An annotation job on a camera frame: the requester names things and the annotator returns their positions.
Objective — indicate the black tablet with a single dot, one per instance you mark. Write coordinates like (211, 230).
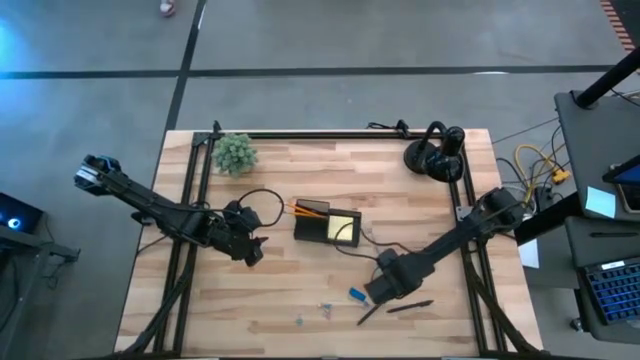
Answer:
(627, 182)

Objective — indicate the pink binder clip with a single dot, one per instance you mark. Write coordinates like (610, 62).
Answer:
(328, 314)

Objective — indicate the person's foot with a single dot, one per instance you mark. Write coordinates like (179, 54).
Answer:
(167, 7)

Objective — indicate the black table frame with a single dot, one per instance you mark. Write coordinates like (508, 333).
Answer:
(320, 135)

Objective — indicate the green plant in white pot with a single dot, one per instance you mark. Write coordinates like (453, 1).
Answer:
(234, 154)

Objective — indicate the grey laptop desk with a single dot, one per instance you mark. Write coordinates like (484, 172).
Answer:
(585, 240)

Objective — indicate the black pen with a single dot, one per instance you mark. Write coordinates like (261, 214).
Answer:
(371, 314)
(410, 306)

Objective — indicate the black boom pole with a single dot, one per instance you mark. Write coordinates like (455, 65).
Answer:
(607, 80)

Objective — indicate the pale blue sticky note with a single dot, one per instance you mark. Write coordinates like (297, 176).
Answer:
(600, 202)

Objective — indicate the yellow sticky note pad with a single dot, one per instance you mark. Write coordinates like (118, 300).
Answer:
(341, 228)

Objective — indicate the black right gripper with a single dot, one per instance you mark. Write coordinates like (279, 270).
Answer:
(397, 275)

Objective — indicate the orange pencil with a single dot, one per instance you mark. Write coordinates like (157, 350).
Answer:
(300, 215)
(307, 210)

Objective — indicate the black device with blue light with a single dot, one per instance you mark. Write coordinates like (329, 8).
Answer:
(17, 215)

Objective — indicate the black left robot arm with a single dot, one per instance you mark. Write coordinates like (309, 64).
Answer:
(150, 205)

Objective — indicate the blue binder clip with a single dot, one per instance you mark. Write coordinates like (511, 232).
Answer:
(325, 306)

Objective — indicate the blue white-ended item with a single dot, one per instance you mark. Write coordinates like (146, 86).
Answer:
(358, 295)

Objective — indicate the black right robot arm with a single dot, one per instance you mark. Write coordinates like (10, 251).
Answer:
(470, 225)

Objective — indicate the white paper sheet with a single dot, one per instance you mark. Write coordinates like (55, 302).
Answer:
(529, 254)

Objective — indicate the black desk lamp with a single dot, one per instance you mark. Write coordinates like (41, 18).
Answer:
(440, 160)

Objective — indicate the laptop with blue keyboard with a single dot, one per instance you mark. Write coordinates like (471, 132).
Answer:
(615, 292)

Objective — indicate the black mesh desk organizer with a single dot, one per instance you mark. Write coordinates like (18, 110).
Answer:
(315, 232)

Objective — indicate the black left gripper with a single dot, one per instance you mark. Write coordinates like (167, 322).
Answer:
(232, 242)

